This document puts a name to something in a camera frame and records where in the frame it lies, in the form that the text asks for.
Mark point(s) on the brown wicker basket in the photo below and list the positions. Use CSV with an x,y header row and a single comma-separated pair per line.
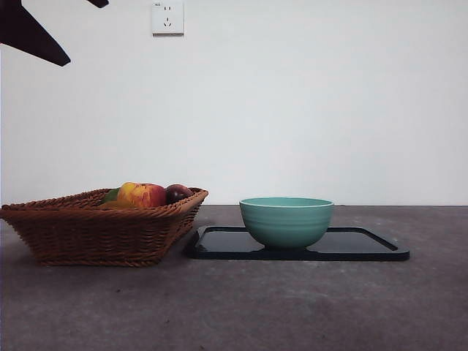
x,y
102,234

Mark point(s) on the dark rectangular tray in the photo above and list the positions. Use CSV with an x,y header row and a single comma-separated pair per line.
x,y
226,245

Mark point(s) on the teal ribbed bowl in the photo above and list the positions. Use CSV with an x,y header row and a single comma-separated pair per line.
x,y
287,226

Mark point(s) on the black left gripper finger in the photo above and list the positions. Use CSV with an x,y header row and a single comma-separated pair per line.
x,y
99,3
25,33

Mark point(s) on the green fruit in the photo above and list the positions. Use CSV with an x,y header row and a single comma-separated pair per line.
x,y
111,195

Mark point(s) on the brown kiwifruit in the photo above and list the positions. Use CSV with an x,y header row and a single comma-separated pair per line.
x,y
113,205

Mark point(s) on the dark purple fruit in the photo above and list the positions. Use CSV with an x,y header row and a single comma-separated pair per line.
x,y
177,193

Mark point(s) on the white wall power socket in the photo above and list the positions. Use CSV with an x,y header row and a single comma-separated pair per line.
x,y
168,18

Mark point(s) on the red yellow apple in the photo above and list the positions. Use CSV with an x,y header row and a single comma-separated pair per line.
x,y
142,195

